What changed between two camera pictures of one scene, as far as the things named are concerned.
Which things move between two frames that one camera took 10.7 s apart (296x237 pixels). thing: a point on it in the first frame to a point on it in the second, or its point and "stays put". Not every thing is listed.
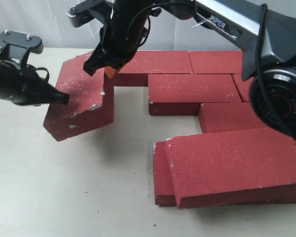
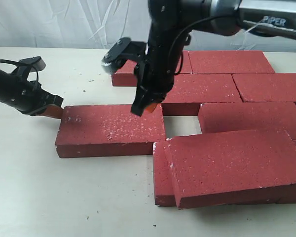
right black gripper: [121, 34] to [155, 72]
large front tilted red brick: [260, 166] stays put
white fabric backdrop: [177, 28] stays put
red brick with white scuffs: [91, 105] to [108, 130]
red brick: [182, 94] stays put
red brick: [165, 189] stays put
